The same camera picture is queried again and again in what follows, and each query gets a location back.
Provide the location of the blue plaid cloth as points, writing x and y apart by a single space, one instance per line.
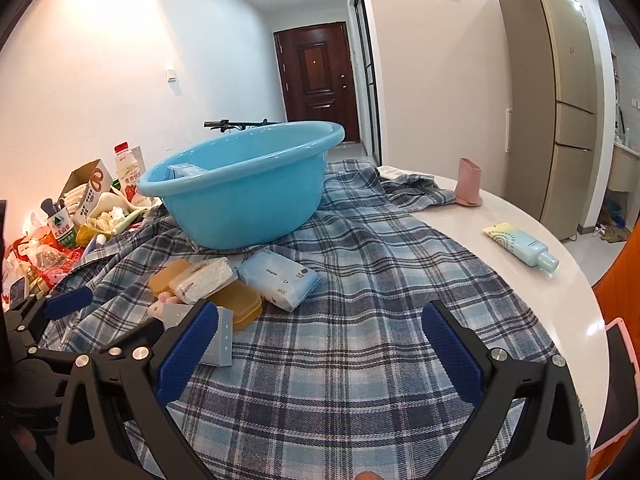
350 310

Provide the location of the black framed glass door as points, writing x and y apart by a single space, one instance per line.
370 60

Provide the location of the white wall switch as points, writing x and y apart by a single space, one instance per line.
171 74

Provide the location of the clear plastic box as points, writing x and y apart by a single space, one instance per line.
223 340

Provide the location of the light blue wet wipes pack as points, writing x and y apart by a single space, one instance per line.
275 275

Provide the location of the beige refrigerator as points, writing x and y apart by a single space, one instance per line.
555 110

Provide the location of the orange chair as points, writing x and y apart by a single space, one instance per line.
625 280

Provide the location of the light blue carton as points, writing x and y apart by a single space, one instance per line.
185 170

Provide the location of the milk carton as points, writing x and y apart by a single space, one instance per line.
127 170

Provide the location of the red snack packets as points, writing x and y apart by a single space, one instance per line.
30 260

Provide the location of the blue plastic basin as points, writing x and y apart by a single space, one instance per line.
240 200

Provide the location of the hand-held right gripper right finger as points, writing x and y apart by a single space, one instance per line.
450 350

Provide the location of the pink-edged dark panel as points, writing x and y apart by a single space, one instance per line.
617 324

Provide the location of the brown entrance door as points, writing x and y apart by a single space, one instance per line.
315 75

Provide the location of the green label bottle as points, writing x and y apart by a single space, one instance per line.
62 227

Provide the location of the white crumpled bag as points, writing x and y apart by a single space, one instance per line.
117 212

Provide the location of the white tissue pack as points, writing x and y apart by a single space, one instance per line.
200 280

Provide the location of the white packet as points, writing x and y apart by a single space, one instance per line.
392 172

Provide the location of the open cardboard box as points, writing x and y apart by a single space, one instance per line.
97 180

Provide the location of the light blue lotion tube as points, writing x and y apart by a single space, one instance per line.
520 245

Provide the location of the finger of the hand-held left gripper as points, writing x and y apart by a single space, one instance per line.
50 355
67 304

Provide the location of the yellow packet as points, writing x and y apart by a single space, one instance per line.
86 234

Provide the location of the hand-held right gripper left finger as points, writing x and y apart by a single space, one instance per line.
185 355

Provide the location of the white sink cabinet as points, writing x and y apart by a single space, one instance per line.
625 170

